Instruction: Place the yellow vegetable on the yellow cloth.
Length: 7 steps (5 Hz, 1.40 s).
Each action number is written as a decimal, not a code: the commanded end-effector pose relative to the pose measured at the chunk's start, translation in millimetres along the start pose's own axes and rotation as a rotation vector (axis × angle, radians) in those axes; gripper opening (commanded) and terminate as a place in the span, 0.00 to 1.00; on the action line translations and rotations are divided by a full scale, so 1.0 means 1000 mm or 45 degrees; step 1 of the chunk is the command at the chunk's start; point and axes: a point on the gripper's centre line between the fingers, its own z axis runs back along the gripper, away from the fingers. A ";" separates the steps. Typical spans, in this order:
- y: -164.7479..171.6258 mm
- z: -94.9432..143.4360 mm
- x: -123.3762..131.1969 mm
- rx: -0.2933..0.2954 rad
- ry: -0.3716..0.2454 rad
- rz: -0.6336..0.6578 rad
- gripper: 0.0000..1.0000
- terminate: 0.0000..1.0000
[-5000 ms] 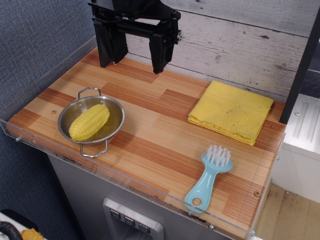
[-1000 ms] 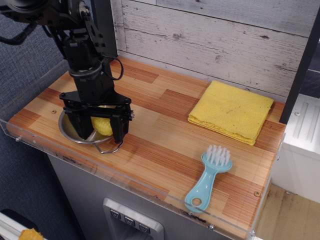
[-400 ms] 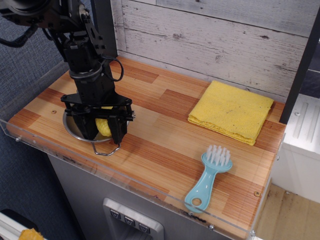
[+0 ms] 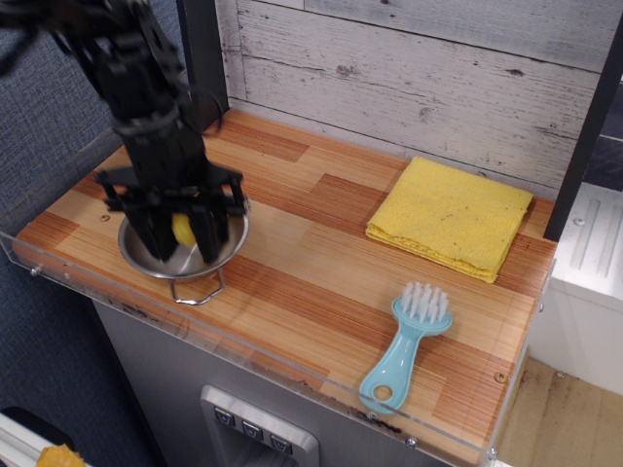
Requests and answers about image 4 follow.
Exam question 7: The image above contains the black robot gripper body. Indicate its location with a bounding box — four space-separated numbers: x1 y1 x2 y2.
95 117 246 217

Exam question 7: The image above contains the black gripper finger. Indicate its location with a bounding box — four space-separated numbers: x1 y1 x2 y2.
126 208 178 262
189 204 229 264

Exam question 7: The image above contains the yellow toy corn cob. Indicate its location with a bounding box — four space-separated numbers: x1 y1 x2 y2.
171 187 199 248

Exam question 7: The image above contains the small steel two-handled pan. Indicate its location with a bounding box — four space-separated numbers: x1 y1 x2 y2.
118 200 249 305

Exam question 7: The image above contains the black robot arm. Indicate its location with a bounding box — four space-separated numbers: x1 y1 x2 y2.
1 1 246 263

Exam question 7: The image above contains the folded yellow cloth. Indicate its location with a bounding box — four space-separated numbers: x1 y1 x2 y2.
365 158 532 283

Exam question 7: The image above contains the clear acrylic table guard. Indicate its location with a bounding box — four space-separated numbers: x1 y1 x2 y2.
0 70 559 463

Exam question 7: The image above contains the grey toy fridge cabinet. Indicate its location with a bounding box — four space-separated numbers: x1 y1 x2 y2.
91 299 468 467

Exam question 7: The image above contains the silver dispenser button panel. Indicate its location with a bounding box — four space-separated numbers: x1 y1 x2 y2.
201 384 320 466

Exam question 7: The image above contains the light blue scrub brush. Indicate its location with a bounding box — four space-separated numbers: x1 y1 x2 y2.
359 282 453 415

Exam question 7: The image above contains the white toy sink unit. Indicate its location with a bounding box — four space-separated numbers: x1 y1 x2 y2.
528 183 622 394

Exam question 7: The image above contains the black vertical post left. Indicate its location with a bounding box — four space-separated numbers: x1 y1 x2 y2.
176 0 229 129

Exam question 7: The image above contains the black vertical post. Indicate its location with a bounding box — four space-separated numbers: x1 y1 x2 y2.
542 0 623 242
176 0 229 129

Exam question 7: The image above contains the black vertical post right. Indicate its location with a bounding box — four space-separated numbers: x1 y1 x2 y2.
542 0 623 242

